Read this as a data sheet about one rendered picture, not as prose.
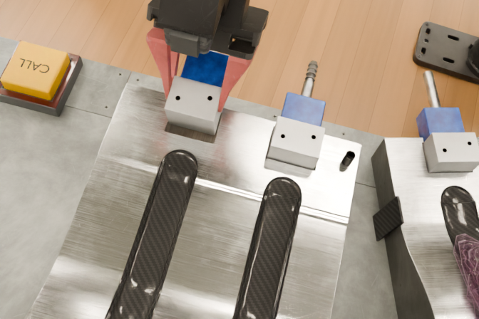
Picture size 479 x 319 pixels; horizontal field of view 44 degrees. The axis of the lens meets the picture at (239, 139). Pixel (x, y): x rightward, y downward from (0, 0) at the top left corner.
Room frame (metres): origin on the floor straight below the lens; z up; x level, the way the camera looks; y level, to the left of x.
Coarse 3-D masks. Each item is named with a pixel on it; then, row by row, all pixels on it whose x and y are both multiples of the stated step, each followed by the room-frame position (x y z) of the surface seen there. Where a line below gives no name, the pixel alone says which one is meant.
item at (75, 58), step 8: (72, 56) 0.39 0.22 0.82; (72, 64) 0.37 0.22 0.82; (72, 72) 0.36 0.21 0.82; (0, 80) 0.33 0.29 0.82; (64, 80) 0.35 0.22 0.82; (0, 88) 0.32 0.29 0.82; (64, 88) 0.34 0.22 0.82; (16, 96) 0.32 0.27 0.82; (24, 96) 0.32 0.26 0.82; (56, 96) 0.33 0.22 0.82; (40, 104) 0.31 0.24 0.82; (48, 104) 0.32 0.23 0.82; (56, 104) 0.32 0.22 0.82
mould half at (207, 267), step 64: (128, 128) 0.27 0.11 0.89; (256, 128) 0.30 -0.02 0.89; (128, 192) 0.20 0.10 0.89; (192, 192) 0.21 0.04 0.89; (256, 192) 0.23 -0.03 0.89; (320, 192) 0.24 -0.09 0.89; (64, 256) 0.13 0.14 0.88; (128, 256) 0.14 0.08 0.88; (192, 256) 0.15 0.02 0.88; (320, 256) 0.17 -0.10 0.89
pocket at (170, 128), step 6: (222, 114) 0.31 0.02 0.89; (168, 126) 0.29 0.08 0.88; (174, 126) 0.30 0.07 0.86; (174, 132) 0.29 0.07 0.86; (180, 132) 0.29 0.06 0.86; (186, 132) 0.29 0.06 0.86; (192, 132) 0.29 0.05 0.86; (198, 132) 0.29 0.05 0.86; (216, 132) 0.30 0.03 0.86; (192, 138) 0.29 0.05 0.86; (198, 138) 0.29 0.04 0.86; (204, 138) 0.29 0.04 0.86; (210, 138) 0.29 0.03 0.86
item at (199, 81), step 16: (192, 64) 0.33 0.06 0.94; (208, 64) 0.33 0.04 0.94; (224, 64) 0.34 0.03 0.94; (176, 80) 0.30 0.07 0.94; (192, 80) 0.31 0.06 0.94; (208, 80) 0.32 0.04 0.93; (176, 96) 0.29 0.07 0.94; (192, 96) 0.29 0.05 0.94; (208, 96) 0.29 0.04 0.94; (176, 112) 0.27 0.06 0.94; (192, 112) 0.28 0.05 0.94; (208, 112) 0.28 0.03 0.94; (192, 128) 0.28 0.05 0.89; (208, 128) 0.28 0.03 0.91
